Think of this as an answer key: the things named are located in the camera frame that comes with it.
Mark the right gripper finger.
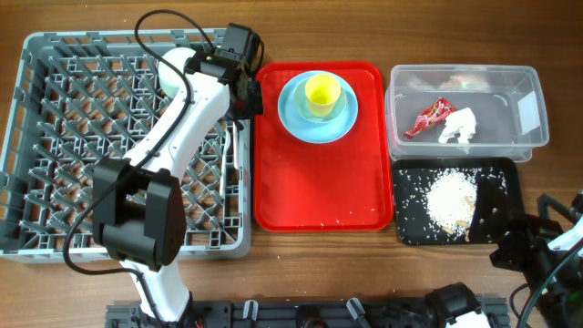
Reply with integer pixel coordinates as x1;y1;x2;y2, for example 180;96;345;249
537;193;575;222
468;178;513;244

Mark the black plastic tray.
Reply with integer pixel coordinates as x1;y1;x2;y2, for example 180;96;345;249
393;158;525;246

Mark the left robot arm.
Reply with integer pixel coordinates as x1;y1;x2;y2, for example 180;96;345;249
93;24;262;327

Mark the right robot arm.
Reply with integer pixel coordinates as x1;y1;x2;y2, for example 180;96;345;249
468;178;582;327

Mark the light blue plate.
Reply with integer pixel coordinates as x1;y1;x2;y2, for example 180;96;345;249
278;71;359;144

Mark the grey dishwasher rack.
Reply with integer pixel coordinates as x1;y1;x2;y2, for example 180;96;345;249
1;29;251;263

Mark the white spoon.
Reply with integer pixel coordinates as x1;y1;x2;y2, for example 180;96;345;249
220;129;231;197

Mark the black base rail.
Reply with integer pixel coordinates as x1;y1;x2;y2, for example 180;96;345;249
104;282;509;328

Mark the white fork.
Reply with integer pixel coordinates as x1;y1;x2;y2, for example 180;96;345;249
232;121;240;170

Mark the green bowl with rice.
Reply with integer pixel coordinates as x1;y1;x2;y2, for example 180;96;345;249
158;47;196;98

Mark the red snack wrapper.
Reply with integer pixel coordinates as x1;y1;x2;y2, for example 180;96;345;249
404;97;456;139

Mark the white tissue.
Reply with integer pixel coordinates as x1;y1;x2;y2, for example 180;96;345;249
438;108;476;154

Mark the pile of white rice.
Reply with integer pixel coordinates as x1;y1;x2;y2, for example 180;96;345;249
425;169;477;237

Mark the red plastic tray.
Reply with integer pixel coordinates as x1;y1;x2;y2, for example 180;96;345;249
252;61;394;232

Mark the clear plastic bin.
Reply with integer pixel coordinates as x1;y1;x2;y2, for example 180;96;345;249
385;64;550;162

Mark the yellow plastic cup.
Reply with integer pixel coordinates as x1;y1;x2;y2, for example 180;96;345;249
305;73;343;118

